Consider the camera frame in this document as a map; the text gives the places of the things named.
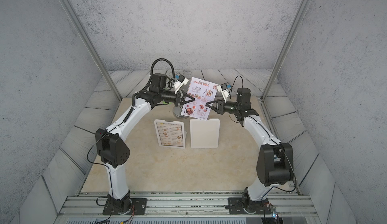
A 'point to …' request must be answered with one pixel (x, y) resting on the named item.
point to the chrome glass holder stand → (177, 111)
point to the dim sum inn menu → (170, 133)
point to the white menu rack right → (204, 134)
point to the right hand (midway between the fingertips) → (207, 105)
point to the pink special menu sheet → (203, 92)
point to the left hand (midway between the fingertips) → (195, 100)
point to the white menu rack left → (184, 133)
